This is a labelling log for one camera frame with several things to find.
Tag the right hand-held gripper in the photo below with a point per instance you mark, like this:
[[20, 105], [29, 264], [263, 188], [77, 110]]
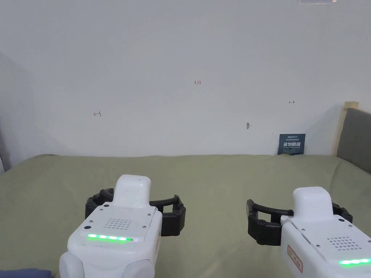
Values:
[[318, 249]]

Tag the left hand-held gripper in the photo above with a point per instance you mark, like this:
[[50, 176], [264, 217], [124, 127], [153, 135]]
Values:
[[116, 228]]

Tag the dark blue printed card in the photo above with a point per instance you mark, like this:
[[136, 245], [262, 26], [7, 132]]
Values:
[[291, 144]]

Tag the bed with pale green sheet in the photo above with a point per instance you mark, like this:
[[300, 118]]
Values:
[[214, 185]]

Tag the grey padded headboard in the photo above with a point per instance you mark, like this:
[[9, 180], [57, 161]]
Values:
[[355, 139]]

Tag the dark blue garment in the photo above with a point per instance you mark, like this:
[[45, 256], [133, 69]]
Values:
[[23, 274]]

